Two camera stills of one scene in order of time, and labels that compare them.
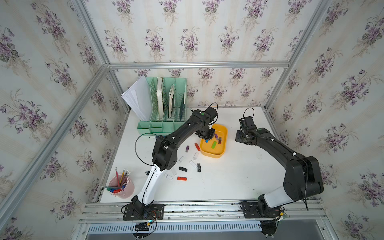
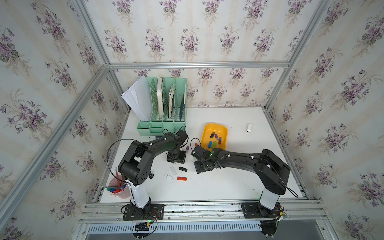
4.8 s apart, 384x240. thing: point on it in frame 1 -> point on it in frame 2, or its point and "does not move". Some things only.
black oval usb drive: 183,169 does not move
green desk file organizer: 168,104 does not move
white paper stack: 139,95 does not move
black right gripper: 237,136 -> 197,170
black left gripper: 209,137 -> 182,160
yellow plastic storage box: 216,147 does not move
